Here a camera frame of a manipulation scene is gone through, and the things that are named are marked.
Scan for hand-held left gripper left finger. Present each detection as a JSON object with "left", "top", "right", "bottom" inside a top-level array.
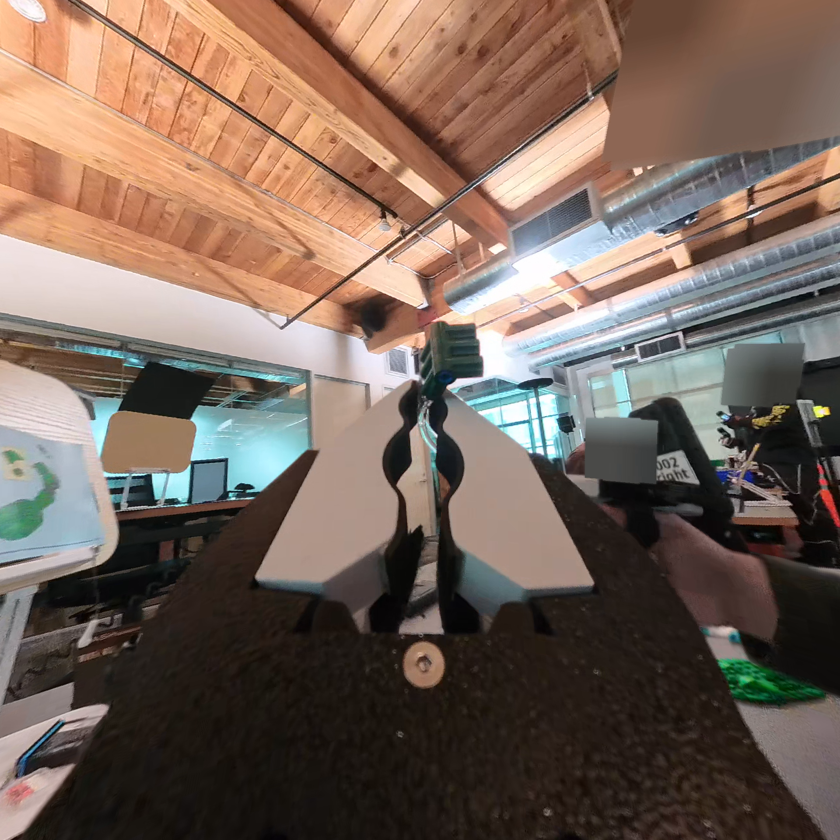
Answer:
[{"left": 255, "top": 379, "right": 425, "bottom": 633}]

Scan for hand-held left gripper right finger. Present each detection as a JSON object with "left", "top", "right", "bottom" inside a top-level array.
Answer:
[{"left": 437, "top": 392, "right": 596, "bottom": 635}]

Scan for dark green brick clear tubes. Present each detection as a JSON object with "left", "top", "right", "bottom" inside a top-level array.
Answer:
[{"left": 413, "top": 320, "right": 485, "bottom": 470}]

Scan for wooden office desk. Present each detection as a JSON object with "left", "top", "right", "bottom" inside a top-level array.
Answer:
[{"left": 108, "top": 497, "right": 263, "bottom": 578}]

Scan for person's right hand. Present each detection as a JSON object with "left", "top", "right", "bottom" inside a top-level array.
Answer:
[{"left": 656, "top": 515, "right": 781, "bottom": 643}]

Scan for white door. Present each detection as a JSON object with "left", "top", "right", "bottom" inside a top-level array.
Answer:
[{"left": 314, "top": 375, "right": 370, "bottom": 454}]

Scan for orange traffic cone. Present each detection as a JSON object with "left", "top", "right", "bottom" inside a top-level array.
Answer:
[{"left": 815, "top": 456, "right": 840, "bottom": 529}]

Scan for computer monitor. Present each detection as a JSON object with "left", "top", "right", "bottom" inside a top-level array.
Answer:
[{"left": 190, "top": 458, "right": 229, "bottom": 503}]

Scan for black floor lamp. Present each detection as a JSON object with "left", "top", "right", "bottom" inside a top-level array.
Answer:
[{"left": 518, "top": 376, "right": 553, "bottom": 454}]

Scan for large black monitor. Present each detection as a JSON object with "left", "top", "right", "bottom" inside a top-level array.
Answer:
[{"left": 797, "top": 360, "right": 840, "bottom": 454}]

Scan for green round plate build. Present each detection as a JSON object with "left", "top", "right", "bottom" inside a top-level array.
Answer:
[{"left": 717, "top": 658, "right": 826, "bottom": 706}]

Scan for tan book stand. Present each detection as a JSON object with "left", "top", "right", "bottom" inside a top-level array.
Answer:
[{"left": 101, "top": 411, "right": 198, "bottom": 508}]

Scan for black ceiling speaker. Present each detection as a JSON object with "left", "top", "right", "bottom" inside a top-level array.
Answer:
[{"left": 360, "top": 297, "right": 396, "bottom": 337}]

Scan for open instruction booklet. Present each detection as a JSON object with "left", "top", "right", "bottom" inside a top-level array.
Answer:
[{"left": 0, "top": 423, "right": 106, "bottom": 567}]

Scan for white air vent unit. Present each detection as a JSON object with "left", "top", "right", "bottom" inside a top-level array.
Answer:
[{"left": 508, "top": 182, "right": 605, "bottom": 266}]

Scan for wooden book stand white base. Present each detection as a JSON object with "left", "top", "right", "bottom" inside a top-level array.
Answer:
[{"left": 0, "top": 360, "right": 120, "bottom": 815}]

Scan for metal sprinkler pipe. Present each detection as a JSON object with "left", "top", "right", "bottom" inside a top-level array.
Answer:
[{"left": 285, "top": 69, "right": 621, "bottom": 329}]

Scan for black device blue edge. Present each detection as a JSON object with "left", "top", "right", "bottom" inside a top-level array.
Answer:
[{"left": 16, "top": 717, "right": 99, "bottom": 780}]

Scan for black ceiling conduit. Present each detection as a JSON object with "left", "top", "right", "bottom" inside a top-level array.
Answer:
[{"left": 66, "top": 0, "right": 399, "bottom": 221}]

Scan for duct vent grille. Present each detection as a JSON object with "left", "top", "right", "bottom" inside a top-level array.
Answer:
[{"left": 635, "top": 332, "right": 686, "bottom": 362}]

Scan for silver air duct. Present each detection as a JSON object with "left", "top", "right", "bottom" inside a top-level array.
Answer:
[
  {"left": 502, "top": 213, "right": 840, "bottom": 352},
  {"left": 443, "top": 261, "right": 521, "bottom": 315},
  {"left": 525, "top": 259, "right": 840, "bottom": 368},
  {"left": 602, "top": 150, "right": 840, "bottom": 238}
]

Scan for black wall panel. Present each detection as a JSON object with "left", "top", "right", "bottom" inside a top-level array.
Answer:
[{"left": 118, "top": 362, "right": 217, "bottom": 421}]

